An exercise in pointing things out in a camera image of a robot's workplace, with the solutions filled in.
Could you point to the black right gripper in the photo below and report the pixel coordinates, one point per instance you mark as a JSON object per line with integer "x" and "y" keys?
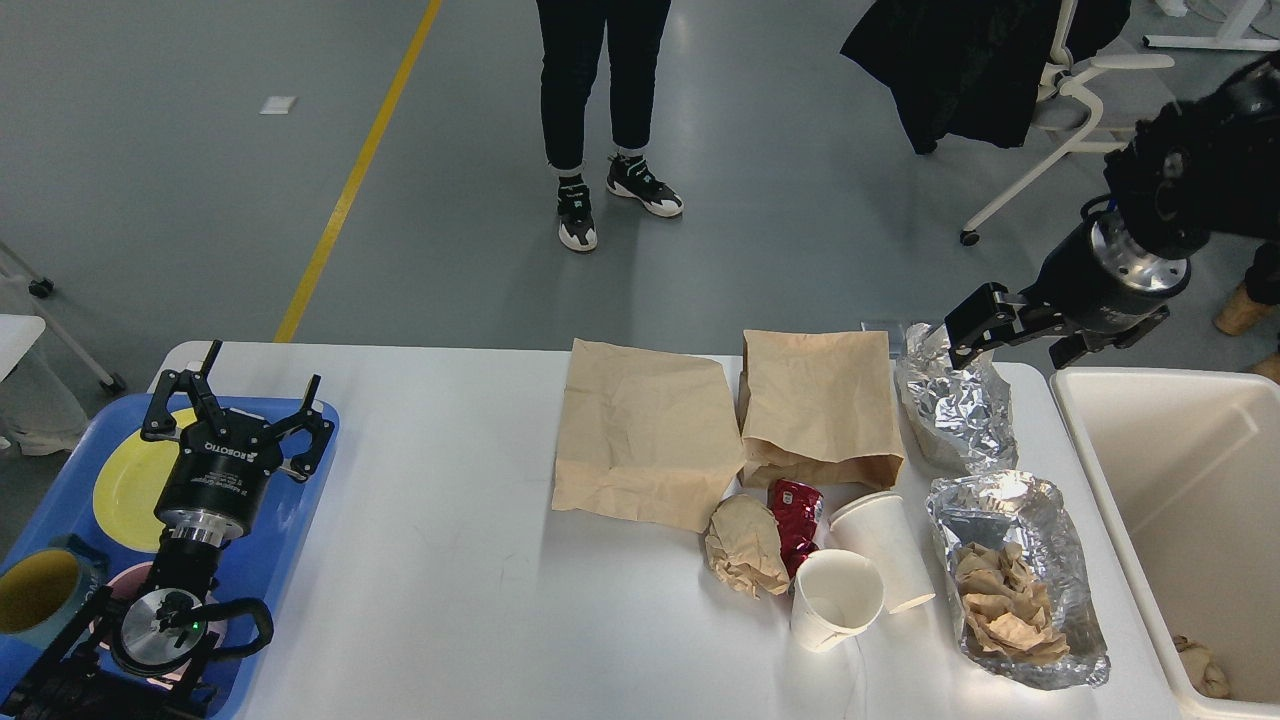
{"x": 1098, "y": 278}

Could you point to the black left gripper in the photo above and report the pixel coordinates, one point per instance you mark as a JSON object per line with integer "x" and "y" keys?
{"x": 220, "y": 480}

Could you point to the yellow plastic plate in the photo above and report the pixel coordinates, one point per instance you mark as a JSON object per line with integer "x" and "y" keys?
{"x": 127, "y": 475}

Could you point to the pink ribbed mug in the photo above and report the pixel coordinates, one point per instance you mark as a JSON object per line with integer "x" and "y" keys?
{"x": 148, "y": 632}

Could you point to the brown paper bag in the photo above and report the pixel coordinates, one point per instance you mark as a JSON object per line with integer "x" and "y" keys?
{"x": 645, "y": 436}
{"x": 819, "y": 409}

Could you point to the teal mug yellow inside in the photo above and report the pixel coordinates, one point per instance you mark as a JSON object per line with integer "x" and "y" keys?
{"x": 41, "y": 593}

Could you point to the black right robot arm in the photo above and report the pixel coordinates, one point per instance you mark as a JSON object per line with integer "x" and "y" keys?
{"x": 1198, "y": 167}

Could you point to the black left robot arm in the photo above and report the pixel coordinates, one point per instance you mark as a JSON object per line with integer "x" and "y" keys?
{"x": 73, "y": 678}

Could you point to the crumpled aluminium foil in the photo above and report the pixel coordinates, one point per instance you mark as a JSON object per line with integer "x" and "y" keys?
{"x": 961, "y": 418}

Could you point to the blue plastic tray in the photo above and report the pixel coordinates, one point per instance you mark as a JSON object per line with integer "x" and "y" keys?
{"x": 259, "y": 565}

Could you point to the white plastic bin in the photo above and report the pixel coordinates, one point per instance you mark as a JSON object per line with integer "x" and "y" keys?
{"x": 1184, "y": 468}

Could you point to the seated person foot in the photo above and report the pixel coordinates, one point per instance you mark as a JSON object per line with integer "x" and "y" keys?
{"x": 1255, "y": 297}

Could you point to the white office chair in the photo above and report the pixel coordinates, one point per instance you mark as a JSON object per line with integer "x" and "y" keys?
{"x": 1070, "y": 111}

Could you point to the lying white paper cup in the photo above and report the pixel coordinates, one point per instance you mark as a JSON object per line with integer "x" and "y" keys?
{"x": 877, "y": 527}

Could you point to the black jacket on chair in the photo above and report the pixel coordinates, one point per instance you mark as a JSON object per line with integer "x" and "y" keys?
{"x": 964, "y": 68}

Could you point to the foil bag with paper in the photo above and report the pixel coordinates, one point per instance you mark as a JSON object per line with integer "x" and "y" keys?
{"x": 1016, "y": 580}

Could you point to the crushed red can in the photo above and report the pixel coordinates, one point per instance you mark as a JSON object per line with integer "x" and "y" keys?
{"x": 796, "y": 509}

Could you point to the upright white paper cup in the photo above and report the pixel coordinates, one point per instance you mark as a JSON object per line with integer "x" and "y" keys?
{"x": 837, "y": 595}

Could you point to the crumpled brown paper ball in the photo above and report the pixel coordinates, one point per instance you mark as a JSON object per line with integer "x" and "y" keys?
{"x": 743, "y": 547}

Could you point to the crumpled paper in bin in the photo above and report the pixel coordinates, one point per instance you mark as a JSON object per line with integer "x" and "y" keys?
{"x": 1202, "y": 669}

